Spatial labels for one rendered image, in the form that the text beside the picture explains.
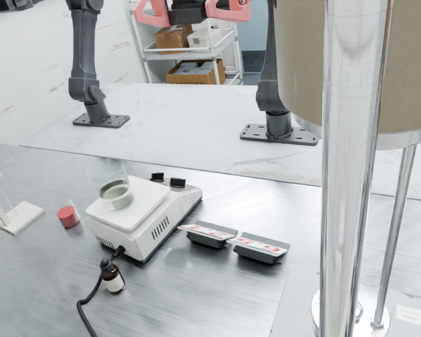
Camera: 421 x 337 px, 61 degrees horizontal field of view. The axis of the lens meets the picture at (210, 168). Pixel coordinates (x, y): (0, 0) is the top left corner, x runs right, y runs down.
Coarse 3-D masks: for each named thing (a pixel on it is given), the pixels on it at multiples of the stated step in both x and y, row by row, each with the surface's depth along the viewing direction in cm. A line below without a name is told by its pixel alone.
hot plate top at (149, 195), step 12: (132, 180) 71; (144, 180) 70; (144, 192) 67; (156, 192) 66; (168, 192) 66; (96, 204) 66; (132, 204) 64; (144, 204) 64; (156, 204) 64; (96, 216) 63; (108, 216) 63; (120, 216) 62; (132, 216) 62; (144, 216) 61; (120, 228) 60; (132, 228) 60
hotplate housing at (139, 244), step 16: (176, 192) 69; (192, 192) 72; (160, 208) 65; (176, 208) 68; (192, 208) 73; (96, 224) 65; (144, 224) 62; (160, 224) 65; (176, 224) 70; (96, 240) 69; (112, 240) 64; (128, 240) 61; (144, 240) 62; (160, 240) 66; (128, 256) 66; (144, 256) 63
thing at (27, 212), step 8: (0, 208) 76; (16, 208) 83; (24, 208) 83; (32, 208) 82; (40, 208) 82; (0, 216) 77; (8, 216) 81; (16, 216) 81; (24, 216) 80; (32, 216) 80; (0, 224) 79; (8, 224) 79; (16, 224) 78; (24, 224) 78; (16, 232) 77
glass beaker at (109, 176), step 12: (108, 156) 64; (96, 168) 63; (108, 168) 65; (120, 168) 60; (96, 180) 59; (108, 180) 59; (120, 180) 61; (108, 192) 60; (120, 192) 61; (132, 192) 64; (108, 204) 62; (120, 204) 62
